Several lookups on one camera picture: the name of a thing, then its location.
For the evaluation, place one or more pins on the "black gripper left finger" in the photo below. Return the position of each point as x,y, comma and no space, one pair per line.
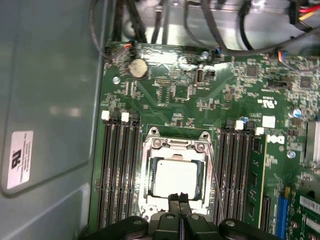
165,227

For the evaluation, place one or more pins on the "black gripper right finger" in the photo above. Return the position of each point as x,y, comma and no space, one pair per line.
200,227

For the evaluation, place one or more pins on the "CPU with silver top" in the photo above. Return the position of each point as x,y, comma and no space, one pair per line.
175,177

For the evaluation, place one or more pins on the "metal socket cover frame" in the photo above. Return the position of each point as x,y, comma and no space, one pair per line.
185,150

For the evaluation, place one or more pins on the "black RAM slot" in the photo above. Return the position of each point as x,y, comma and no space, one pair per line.
222,175
243,175
114,175
104,175
124,175
134,175
232,175

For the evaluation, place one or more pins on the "black expansion slot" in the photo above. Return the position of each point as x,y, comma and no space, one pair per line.
266,212

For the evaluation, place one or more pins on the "blue expansion slot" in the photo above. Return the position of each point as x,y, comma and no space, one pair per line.
282,217

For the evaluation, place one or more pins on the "CPU socket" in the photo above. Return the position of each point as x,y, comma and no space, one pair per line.
153,133

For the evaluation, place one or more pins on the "green RAM stick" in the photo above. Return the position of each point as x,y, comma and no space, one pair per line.
258,180

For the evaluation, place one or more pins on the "grey metal PC case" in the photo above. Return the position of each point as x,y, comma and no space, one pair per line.
37,220

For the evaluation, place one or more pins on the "green motherboard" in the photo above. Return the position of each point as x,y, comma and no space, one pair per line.
220,95

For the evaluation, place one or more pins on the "silver chipset heatsink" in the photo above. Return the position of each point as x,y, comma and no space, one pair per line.
313,140

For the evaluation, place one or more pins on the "internal USB port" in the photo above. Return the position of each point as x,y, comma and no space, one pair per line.
200,76

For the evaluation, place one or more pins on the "silver board screw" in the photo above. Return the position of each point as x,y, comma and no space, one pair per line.
115,80

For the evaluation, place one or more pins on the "white label sticker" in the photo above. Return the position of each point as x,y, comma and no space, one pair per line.
20,160

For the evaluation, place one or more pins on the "silver coin cell battery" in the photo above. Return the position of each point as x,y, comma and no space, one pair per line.
138,68

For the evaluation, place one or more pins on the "grey insulating plastic sheet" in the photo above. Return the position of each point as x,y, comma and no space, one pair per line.
50,100

